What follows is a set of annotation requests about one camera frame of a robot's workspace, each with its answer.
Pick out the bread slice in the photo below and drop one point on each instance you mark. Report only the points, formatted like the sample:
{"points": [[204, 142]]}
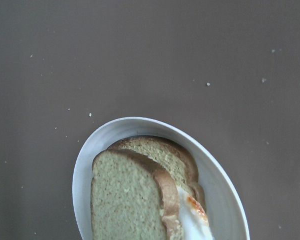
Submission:
{"points": [[133, 197], [173, 157]]}

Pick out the white round plate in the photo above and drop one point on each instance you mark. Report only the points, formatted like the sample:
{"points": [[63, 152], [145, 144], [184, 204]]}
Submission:
{"points": [[225, 211]]}

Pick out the fried egg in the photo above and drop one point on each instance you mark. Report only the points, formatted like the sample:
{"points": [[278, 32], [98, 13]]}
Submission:
{"points": [[193, 218]]}

